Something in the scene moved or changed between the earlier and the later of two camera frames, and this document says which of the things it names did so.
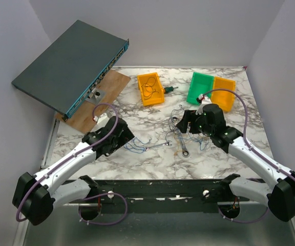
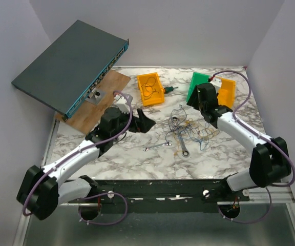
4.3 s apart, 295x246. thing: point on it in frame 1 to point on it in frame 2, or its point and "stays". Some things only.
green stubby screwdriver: x=169 y=89 stays
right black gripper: x=189 y=116 to x=194 y=95
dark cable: x=147 y=87 stays
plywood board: x=112 y=84 stays
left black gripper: x=125 y=137 to x=142 y=124
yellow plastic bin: x=152 y=91 stays
